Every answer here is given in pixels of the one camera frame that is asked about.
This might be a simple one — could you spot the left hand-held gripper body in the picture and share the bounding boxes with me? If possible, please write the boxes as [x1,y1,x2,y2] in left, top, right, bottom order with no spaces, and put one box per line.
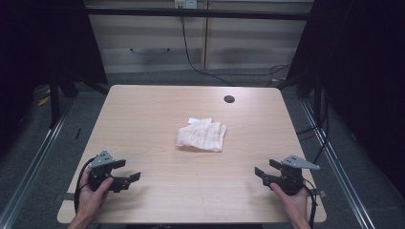
[87,150,132,194]

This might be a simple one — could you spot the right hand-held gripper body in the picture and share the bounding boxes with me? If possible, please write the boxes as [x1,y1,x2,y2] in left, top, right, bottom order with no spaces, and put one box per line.
[262,155,321,197]

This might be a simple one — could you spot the white towel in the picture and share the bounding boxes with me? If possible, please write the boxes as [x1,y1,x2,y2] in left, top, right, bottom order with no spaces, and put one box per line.
[176,116,228,154]

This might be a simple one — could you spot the person's right hand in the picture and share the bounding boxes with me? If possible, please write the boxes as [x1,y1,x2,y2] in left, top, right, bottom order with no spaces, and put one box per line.
[269,182,310,220]

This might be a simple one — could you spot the person's left hand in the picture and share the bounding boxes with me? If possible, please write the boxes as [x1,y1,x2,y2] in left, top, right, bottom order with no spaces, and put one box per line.
[76,169,115,218]

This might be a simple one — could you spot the black metal stand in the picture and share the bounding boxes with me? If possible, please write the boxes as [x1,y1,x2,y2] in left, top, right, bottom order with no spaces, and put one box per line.
[48,71,62,130]

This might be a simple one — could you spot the yellow floor tape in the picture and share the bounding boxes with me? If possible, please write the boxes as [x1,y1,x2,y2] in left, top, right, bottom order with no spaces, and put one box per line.
[36,94,52,107]

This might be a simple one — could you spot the black curtain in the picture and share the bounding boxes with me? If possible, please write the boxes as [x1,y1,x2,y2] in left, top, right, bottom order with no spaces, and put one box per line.
[0,0,108,160]
[286,0,405,199]

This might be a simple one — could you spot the beige panelled cabinet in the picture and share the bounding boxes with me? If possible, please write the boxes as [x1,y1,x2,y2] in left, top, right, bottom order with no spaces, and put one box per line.
[85,0,315,74]

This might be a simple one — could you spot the black horizontal bar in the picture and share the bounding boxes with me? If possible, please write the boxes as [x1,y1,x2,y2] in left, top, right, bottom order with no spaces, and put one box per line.
[85,7,310,22]

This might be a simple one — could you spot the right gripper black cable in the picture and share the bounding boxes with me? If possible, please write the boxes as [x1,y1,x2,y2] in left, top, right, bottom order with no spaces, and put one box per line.
[301,177,319,229]

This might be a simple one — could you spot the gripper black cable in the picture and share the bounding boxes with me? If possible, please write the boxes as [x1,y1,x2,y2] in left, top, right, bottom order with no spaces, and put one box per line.
[73,156,96,214]
[301,177,319,229]

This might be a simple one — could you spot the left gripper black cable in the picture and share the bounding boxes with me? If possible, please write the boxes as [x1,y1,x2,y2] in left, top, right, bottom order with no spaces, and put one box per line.
[73,156,96,214]

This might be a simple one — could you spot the black floor cables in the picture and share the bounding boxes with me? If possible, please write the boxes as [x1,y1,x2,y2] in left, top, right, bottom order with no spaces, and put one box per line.
[295,87,330,165]

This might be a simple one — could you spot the metal floor rail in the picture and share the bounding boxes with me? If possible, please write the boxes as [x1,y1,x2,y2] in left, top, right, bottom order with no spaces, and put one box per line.
[300,99,377,229]
[0,99,75,229]

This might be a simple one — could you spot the dark curved cabinet handle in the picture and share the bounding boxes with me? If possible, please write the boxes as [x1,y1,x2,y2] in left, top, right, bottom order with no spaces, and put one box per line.
[129,47,171,54]

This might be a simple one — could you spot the long black wall cable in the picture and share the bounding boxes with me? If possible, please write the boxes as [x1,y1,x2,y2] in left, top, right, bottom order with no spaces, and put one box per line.
[179,15,291,88]

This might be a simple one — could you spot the white wall socket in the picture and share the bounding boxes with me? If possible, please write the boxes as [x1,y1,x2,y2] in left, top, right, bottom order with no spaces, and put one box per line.
[174,0,199,10]

